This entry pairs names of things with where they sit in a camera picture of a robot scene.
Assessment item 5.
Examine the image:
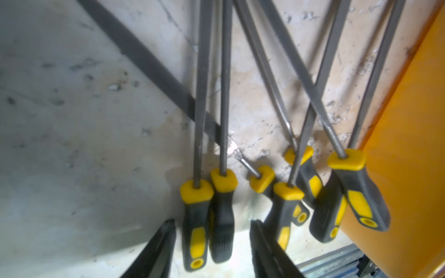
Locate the file tool yellow black handle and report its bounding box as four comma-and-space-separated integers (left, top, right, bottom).
315, 1, 405, 234
260, 1, 391, 239
234, 1, 323, 209
180, 1, 214, 272
209, 1, 238, 264
78, 1, 310, 226
260, 1, 351, 243

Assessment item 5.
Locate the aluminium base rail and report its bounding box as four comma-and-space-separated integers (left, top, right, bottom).
297, 244, 386, 278

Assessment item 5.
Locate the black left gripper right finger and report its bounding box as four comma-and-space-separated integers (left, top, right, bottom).
250, 220, 304, 278

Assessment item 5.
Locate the yellow storage tray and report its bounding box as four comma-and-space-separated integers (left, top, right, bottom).
342, 1, 445, 278

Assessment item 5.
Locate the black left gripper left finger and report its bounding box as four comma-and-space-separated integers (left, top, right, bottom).
121, 219, 177, 278

